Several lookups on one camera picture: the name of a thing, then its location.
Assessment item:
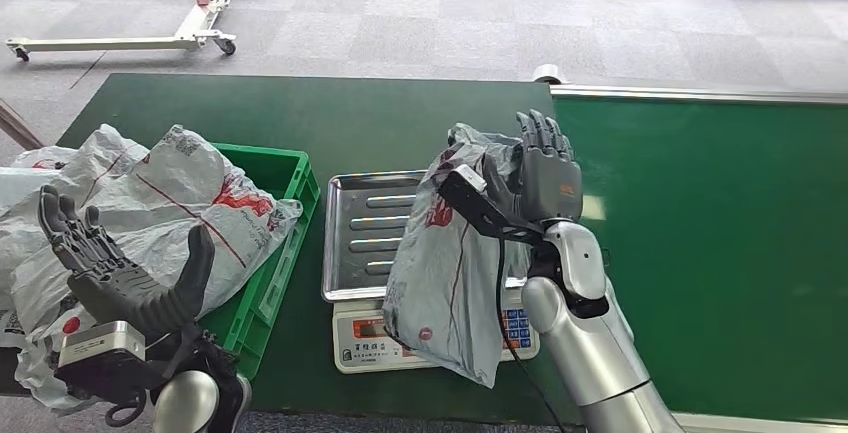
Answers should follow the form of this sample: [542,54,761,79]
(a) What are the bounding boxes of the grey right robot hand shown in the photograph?
[482,109,586,224]

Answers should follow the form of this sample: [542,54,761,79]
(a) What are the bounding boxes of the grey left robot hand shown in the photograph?
[37,184,217,340]

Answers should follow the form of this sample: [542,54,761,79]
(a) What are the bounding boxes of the grey plastic mailer package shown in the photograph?
[382,123,531,390]

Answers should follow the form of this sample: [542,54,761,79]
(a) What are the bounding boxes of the conveyor end roller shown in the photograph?
[533,64,569,85]

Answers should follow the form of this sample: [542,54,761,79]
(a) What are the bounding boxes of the plain white mailer package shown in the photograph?
[0,168,64,312]

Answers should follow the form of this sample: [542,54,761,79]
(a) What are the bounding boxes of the crumpled white mailer package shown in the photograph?
[0,310,101,416]

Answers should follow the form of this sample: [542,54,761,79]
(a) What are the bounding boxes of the small white mailer package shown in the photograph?
[11,145,79,172]

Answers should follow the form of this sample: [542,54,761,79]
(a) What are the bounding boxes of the green conveyor belt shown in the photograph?
[551,84,848,428]

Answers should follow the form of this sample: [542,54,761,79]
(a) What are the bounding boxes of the large white mailer red print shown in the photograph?
[11,125,304,339]

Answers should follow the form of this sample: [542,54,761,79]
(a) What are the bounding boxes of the white mailer red line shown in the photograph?
[59,123,152,206]

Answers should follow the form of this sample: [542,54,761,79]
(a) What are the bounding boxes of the white electronic scale steel tray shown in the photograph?
[321,170,541,376]

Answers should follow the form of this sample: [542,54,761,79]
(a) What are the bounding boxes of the brown wooden bar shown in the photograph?
[0,98,46,152]

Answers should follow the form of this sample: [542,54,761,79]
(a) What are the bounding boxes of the green plastic crate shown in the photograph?
[198,143,322,382]

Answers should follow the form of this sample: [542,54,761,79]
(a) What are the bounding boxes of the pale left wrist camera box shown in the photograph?
[56,321,147,372]

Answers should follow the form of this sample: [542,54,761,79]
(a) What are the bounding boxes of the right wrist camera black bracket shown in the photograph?
[437,164,546,246]

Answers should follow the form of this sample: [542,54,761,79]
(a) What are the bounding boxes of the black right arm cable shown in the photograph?
[493,234,568,433]

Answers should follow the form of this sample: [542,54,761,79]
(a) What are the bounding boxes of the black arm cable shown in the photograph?
[493,234,568,433]
[66,383,147,429]

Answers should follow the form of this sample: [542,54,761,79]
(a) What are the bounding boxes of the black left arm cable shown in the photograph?
[66,383,147,429]

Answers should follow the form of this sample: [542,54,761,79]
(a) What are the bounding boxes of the white wheeled stand frame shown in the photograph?
[5,0,271,62]

